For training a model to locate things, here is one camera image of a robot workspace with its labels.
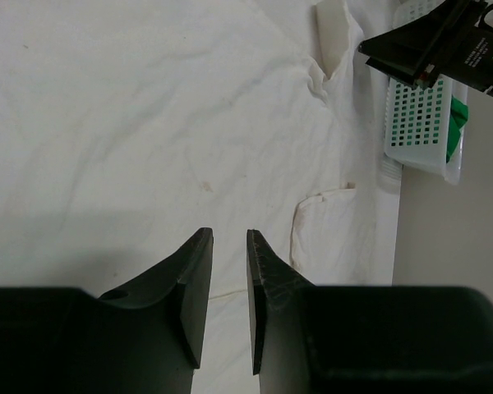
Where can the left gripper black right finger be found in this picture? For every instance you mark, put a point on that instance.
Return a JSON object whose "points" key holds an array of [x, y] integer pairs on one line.
{"points": [[363, 339]]}

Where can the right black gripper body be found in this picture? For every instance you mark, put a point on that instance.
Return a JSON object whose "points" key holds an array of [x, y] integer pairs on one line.
{"points": [[471, 50]]}

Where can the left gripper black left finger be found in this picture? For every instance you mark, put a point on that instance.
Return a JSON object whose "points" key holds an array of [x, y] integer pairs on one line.
{"points": [[145, 336]]}

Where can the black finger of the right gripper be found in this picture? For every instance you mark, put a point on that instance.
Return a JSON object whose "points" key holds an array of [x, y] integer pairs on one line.
{"points": [[417, 53]]}

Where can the white t-shirt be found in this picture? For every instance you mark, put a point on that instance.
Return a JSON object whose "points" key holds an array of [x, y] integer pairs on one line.
{"points": [[125, 126]]}

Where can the green garment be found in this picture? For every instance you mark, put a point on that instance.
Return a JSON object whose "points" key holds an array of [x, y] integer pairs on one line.
{"points": [[458, 118]]}

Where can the white plastic basket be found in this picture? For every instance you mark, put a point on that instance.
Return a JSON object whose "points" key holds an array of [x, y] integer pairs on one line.
{"points": [[417, 127]]}

